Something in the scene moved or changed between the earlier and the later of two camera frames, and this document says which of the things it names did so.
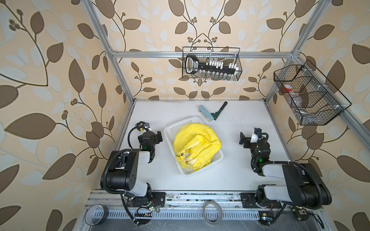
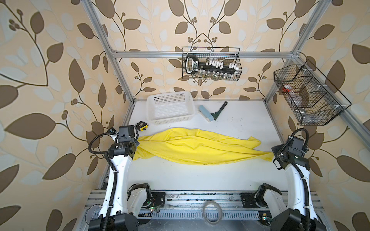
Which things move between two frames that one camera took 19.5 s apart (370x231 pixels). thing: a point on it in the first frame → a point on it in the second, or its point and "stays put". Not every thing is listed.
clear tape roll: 218,206 stays put
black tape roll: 96,214 stays put
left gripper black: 156,138 → 134,142
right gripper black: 248,141 → 276,148
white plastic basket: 169,133 → 169,107
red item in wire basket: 287,88 stays put
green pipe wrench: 216,114 stays put
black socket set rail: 192,64 stays put
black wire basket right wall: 310,96 stays put
